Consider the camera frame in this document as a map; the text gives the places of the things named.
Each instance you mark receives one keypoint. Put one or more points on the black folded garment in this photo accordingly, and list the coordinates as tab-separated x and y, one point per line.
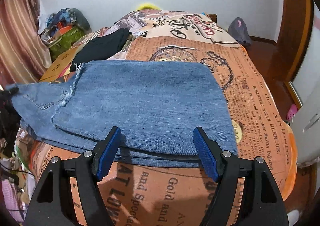
101	48

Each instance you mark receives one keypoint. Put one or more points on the dark grey bag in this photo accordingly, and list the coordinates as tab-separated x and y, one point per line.
238	31

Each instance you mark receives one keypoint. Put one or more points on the yellow plush item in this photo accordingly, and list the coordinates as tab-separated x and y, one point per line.
147	6

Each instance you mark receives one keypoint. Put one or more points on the pink slipper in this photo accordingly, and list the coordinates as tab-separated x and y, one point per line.
291	112

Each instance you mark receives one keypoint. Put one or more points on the brown wooden door frame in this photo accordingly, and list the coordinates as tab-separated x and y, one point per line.
293	39

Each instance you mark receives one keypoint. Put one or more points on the blue denim jeans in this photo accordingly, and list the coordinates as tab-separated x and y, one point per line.
156	105

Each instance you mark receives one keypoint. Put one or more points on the white appliance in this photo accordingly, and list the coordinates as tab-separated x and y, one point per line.
305	123

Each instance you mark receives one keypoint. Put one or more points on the pile of clothes and bags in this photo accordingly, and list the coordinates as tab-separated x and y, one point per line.
59	31

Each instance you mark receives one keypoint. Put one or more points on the brown cardboard box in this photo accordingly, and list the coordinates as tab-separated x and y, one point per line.
59	66

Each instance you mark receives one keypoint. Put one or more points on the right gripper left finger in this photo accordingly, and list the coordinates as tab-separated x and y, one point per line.
67	182

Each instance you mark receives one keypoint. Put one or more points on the striped pink curtain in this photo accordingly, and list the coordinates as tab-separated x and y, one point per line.
24	57

